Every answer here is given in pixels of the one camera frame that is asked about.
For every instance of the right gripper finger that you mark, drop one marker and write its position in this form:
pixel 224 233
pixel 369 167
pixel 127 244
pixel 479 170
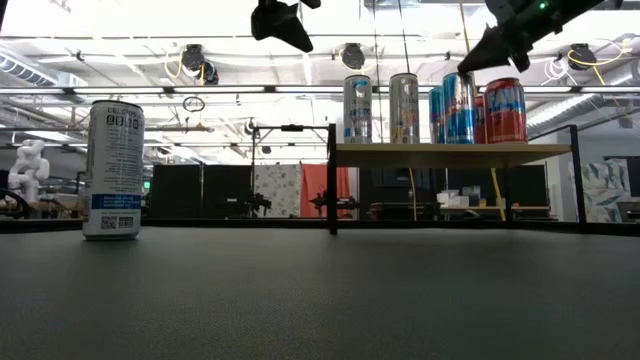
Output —
pixel 485 52
pixel 521 59

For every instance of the red Fanta can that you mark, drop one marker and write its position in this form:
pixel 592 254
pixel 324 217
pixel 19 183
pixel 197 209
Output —
pixel 506 115
pixel 480 125

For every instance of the white-lidded slim can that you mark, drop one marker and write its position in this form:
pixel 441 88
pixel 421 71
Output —
pixel 459 115

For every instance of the blue soda can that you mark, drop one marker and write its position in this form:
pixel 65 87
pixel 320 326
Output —
pixel 436 117

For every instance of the white Celsius can yellow band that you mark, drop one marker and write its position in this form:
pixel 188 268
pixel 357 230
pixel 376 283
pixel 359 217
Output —
pixel 404 115

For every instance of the silver Celsius Arctic Vibe can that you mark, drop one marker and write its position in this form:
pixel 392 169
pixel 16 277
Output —
pixel 357 115

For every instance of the white Celsius can blue band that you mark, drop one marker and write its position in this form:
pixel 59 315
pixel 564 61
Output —
pixel 113 170

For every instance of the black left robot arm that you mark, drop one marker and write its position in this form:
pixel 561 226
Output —
pixel 2 7

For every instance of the black background robot arm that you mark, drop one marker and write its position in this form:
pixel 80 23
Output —
pixel 255 204
pixel 340 202

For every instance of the long ceiling light fixture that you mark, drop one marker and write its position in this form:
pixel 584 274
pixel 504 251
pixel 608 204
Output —
pixel 225 90

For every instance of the white storage boxes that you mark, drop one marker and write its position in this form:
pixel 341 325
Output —
pixel 455 200

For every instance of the leaf patterned cloth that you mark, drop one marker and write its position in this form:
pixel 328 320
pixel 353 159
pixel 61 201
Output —
pixel 607 190

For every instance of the orange cloth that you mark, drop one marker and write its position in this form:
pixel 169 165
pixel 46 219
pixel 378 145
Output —
pixel 314 180

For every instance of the floral patterned cloth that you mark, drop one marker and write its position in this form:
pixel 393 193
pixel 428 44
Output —
pixel 280 187

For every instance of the black partition panel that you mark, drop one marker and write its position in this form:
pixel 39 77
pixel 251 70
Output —
pixel 175 190
pixel 225 190

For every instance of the black table mat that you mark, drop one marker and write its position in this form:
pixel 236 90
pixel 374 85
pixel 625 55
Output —
pixel 300 310

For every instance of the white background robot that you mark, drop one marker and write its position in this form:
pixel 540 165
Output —
pixel 29 170

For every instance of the black camera stand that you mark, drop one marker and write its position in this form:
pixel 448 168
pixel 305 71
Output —
pixel 292 128

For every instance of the wooden shelf black frame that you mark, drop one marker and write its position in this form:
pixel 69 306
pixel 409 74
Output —
pixel 450 155

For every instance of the black aluminium table frame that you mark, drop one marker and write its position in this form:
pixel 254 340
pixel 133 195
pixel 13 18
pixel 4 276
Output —
pixel 230 223

